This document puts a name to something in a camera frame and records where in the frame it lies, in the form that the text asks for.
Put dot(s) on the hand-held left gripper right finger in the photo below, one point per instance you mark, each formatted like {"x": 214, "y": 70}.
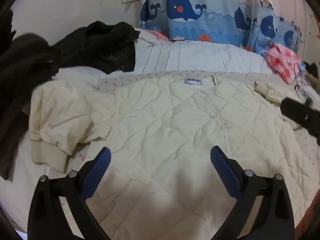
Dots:
{"x": 225, "y": 173}

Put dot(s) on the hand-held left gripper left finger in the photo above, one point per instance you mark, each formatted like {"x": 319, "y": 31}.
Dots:
{"x": 96, "y": 173}

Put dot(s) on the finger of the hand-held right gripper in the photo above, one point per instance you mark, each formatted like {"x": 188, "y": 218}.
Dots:
{"x": 297, "y": 115}

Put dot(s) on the cream quilted jacket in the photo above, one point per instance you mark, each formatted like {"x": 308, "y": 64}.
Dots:
{"x": 162, "y": 130}

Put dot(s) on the paper clothing tags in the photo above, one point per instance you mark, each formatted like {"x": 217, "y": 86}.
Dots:
{"x": 303, "y": 92}

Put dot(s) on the pink red striped cloth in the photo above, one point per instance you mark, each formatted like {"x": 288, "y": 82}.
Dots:
{"x": 282, "y": 60}

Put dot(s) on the floral bed sheet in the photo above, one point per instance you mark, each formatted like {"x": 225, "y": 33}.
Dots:
{"x": 155, "y": 75}

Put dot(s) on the white striped duvet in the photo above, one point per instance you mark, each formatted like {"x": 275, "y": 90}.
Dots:
{"x": 190, "y": 56}

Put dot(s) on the black fuzzy garment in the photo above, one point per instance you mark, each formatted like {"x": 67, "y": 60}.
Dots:
{"x": 100, "y": 45}

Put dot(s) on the dark green knit garment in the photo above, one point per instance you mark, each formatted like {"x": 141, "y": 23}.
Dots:
{"x": 22, "y": 60}

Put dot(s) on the whale print curtain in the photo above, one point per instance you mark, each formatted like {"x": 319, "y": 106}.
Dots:
{"x": 200, "y": 10}

